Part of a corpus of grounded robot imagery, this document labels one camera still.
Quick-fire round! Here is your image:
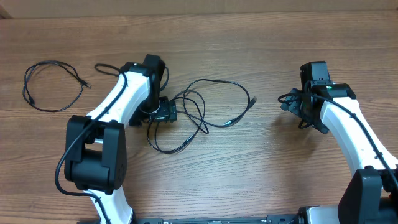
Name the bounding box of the thin black cable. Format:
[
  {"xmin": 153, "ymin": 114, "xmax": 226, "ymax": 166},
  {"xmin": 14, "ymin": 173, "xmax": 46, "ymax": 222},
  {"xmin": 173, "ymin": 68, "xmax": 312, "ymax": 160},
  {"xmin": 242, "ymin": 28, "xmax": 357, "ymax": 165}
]
[{"xmin": 22, "ymin": 60, "xmax": 92, "ymax": 113}]

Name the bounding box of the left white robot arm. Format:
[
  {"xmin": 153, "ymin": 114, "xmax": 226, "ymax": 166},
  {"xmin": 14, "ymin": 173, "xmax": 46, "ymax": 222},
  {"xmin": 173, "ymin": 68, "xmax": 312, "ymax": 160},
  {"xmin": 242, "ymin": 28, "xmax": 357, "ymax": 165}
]
[{"xmin": 56, "ymin": 54, "xmax": 177, "ymax": 223}]

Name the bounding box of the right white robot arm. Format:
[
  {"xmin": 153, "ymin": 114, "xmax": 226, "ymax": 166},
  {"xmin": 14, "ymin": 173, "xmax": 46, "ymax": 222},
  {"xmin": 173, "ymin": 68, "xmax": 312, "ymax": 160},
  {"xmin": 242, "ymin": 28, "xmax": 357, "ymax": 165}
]
[{"xmin": 278, "ymin": 61, "xmax": 397, "ymax": 223}]

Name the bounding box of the black usb cable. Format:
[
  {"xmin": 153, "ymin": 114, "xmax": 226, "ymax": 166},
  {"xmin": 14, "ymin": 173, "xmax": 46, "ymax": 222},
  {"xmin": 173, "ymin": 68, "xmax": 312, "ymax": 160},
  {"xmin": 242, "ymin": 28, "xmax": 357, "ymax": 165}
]
[
  {"xmin": 182, "ymin": 78, "xmax": 258, "ymax": 128},
  {"xmin": 146, "ymin": 90, "xmax": 210, "ymax": 155}
]

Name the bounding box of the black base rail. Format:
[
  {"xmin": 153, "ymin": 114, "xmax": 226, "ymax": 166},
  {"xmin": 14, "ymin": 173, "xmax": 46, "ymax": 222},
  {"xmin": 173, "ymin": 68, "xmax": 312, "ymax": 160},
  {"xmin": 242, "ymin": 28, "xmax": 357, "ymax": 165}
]
[{"xmin": 130, "ymin": 214, "xmax": 305, "ymax": 224}]

